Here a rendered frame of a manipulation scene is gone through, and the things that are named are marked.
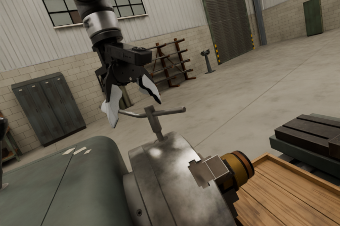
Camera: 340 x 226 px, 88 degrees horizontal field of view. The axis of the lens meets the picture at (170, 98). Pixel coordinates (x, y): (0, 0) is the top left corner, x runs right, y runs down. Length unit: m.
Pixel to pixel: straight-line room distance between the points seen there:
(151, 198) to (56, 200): 0.15
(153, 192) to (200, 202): 0.08
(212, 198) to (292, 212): 0.39
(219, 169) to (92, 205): 0.22
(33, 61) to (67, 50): 1.04
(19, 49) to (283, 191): 6.98
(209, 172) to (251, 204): 0.36
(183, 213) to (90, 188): 0.16
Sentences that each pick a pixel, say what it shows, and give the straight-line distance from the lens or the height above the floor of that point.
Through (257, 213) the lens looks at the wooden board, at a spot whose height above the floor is 0.89.
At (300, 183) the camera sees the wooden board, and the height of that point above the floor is 0.89.
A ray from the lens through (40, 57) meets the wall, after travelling 6.98.
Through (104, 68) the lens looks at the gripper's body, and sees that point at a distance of 0.43.
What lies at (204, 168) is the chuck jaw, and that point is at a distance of 0.36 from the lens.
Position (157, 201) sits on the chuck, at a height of 1.20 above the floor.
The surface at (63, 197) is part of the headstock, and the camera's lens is 0.36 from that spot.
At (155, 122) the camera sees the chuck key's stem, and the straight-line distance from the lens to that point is 0.39.
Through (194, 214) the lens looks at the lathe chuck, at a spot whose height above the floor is 1.17.
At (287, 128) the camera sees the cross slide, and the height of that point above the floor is 0.97.
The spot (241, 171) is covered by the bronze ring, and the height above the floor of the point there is 1.10.
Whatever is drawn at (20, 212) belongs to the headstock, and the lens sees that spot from 0.40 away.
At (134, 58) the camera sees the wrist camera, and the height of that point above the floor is 1.43.
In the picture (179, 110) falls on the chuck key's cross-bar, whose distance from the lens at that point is 0.33.
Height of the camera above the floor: 1.41
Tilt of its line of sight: 13 degrees down
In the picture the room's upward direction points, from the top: 18 degrees counter-clockwise
